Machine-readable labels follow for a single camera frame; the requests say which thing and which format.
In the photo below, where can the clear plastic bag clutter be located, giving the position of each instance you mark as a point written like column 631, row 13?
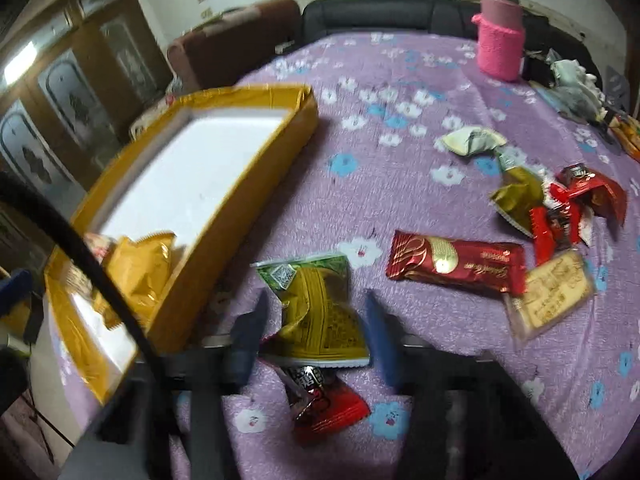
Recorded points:
column 565, row 85

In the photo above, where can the gold cardboard tray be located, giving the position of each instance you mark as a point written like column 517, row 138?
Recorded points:
column 204, row 171

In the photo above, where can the green-gold snack packet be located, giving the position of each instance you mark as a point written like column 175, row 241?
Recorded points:
column 319, row 326

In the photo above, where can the purple floral tablecloth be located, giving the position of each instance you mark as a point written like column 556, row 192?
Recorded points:
column 376, row 165

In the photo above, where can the brown armchair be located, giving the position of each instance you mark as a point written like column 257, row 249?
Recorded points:
column 223, row 50

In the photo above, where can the orange-red snack packet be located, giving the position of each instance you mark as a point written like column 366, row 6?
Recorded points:
column 590, row 187

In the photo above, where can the clear biscuit packet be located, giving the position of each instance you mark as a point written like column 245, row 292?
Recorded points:
column 553, row 291

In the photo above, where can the white-green small packet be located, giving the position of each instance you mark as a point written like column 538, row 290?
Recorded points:
column 472, row 140

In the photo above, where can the olive gold snack packet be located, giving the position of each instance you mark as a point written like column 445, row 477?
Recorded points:
column 520, row 192

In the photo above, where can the small red candy packet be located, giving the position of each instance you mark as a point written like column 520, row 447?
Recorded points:
column 321, row 404

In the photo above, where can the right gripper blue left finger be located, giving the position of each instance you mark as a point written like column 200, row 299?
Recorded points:
column 209, row 374

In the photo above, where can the long red snack bar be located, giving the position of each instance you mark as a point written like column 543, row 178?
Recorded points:
column 486, row 266

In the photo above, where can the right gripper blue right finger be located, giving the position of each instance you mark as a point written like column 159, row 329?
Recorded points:
column 469, row 419

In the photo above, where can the large yellow snack bag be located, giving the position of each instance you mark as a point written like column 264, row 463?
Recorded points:
column 140, row 269

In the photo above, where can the wooden glass door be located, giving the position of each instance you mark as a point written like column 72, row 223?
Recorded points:
column 74, row 75

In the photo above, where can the pink thermos with knit sleeve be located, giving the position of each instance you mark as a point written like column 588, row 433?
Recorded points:
column 500, row 38

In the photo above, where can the orange biscuit box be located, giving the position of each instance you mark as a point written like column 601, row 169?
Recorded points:
column 626, row 130

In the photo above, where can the black leather sofa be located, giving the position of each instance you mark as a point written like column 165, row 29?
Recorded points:
column 322, row 18

